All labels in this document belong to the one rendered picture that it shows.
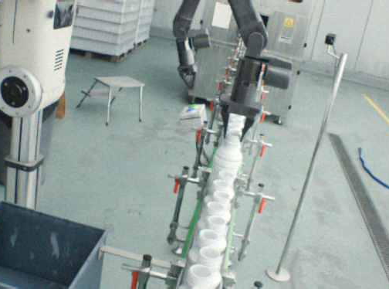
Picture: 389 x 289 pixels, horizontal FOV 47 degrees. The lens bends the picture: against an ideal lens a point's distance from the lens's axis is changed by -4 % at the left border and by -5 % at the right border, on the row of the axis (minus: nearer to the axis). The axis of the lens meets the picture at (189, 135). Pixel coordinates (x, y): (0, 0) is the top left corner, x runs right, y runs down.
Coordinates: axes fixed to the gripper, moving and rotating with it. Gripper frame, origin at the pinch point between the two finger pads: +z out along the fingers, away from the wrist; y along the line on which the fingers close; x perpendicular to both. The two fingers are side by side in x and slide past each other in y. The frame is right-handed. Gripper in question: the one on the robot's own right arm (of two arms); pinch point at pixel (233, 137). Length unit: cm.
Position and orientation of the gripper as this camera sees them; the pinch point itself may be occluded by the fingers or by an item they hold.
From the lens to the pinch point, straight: 115.3
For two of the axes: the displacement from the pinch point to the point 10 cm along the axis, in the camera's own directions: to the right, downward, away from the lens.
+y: 9.7, 2.3, -0.8
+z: -1.9, 9.3, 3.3
